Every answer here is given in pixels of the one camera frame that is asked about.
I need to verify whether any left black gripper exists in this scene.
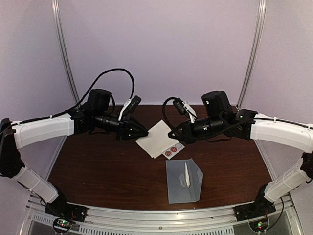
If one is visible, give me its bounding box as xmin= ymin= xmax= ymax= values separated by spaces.
xmin=94 ymin=111 xmax=148 ymax=141

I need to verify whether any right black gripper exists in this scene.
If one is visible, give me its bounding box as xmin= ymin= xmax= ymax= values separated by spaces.
xmin=168 ymin=115 xmax=225 ymax=144

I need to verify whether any beige letter paper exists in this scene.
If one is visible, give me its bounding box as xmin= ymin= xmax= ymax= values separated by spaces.
xmin=185 ymin=162 xmax=191 ymax=188
xmin=135 ymin=120 xmax=179 ymax=159

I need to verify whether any grey envelope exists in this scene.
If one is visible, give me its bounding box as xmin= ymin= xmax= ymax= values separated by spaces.
xmin=166 ymin=159 xmax=203 ymax=204

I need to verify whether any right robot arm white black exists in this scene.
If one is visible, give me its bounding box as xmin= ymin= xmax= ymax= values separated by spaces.
xmin=162 ymin=91 xmax=313 ymax=216

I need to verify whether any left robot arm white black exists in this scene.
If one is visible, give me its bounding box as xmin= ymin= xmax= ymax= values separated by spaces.
xmin=0 ymin=89 xmax=148 ymax=217

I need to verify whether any white sticker sheet with seals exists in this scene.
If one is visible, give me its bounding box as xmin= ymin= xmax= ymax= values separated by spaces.
xmin=162 ymin=142 xmax=185 ymax=160

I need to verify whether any left circuit board with leds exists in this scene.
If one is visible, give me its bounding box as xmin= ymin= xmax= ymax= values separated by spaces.
xmin=52 ymin=218 xmax=73 ymax=233

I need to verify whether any circuit board with leds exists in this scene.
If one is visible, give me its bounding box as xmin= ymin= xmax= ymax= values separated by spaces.
xmin=52 ymin=218 xmax=73 ymax=233
xmin=249 ymin=219 xmax=269 ymax=233

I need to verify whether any right circuit board with leds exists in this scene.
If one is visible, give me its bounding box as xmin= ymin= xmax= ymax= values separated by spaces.
xmin=249 ymin=219 xmax=269 ymax=233

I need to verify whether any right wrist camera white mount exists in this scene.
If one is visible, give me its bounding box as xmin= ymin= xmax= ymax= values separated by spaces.
xmin=173 ymin=98 xmax=198 ymax=124

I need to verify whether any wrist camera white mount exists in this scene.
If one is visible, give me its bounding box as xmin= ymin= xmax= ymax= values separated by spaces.
xmin=173 ymin=98 xmax=198 ymax=124
xmin=118 ymin=95 xmax=142 ymax=121

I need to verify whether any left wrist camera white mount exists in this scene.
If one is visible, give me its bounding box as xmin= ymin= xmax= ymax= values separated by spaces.
xmin=118 ymin=95 xmax=142 ymax=121

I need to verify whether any right black cable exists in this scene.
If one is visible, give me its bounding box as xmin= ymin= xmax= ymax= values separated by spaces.
xmin=162 ymin=97 xmax=183 ymax=133

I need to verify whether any black cable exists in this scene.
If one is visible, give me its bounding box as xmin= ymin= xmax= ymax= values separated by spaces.
xmin=48 ymin=69 xmax=135 ymax=118
xmin=162 ymin=97 xmax=183 ymax=133

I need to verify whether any left black cable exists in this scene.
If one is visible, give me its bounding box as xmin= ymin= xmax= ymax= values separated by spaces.
xmin=48 ymin=69 xmax=135 ymax=118

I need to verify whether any front aluminium rail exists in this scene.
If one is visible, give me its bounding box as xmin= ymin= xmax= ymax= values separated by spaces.
xmin=17 ymin=197 xmax=304 ymax=235

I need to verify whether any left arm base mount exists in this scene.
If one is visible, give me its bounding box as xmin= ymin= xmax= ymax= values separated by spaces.
xmin=45 ymin=204 xmax=87 ymax=222

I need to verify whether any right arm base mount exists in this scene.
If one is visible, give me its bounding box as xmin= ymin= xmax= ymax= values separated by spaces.
xmin=234 ymin=202 xmax=276 ymax=221

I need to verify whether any right aluminium frame post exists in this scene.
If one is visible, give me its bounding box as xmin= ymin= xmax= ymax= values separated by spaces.
xmin=236 ymin=0 xmax=267 ymax=109

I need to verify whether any aluminium frame post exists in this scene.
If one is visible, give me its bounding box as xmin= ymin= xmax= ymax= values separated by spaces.
xmin=51 ymin=0 xmax=80 ymax=104
xmin=236 ymin=0 xmax=267 ymax=109

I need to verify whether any left aluminium frame post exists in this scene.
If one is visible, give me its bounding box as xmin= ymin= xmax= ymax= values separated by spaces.
xmin=51 ymin=0 xmax=80 ymax=104

